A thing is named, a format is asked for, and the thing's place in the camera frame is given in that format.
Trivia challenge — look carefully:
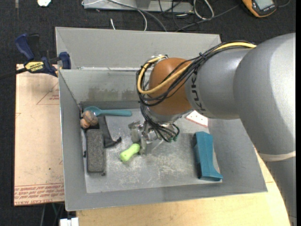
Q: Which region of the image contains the teal wedge-shaped block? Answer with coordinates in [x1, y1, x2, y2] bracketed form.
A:
[191, 131, 224, 182]

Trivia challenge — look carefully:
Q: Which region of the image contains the dark grey sponge block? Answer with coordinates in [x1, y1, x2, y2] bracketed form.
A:
[86, 129, 106, 174]

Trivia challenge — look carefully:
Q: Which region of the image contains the grey metal bin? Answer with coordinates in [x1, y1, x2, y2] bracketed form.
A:
[55, 26, 268, 211]

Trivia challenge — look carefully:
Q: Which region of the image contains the brown cardboard board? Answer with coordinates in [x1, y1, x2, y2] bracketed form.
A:
[14, 64, 65, 207]

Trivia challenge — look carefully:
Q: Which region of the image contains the lime green toy pear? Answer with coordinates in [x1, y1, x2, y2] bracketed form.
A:
[119, 143, 141, 162]

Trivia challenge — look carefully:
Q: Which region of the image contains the teal plastic spoon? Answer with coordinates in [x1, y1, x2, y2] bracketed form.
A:
[83, 106, 133, 117]

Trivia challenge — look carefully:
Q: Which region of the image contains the black cloth strip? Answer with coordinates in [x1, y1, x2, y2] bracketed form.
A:
[97, 115, 122, 148]

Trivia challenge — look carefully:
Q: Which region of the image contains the brown toy animal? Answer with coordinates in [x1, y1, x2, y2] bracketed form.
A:
[79, 110, 99, 129]

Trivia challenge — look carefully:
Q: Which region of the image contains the white card with red edge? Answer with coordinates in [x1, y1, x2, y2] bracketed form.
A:
[185, 110, 209, 128]

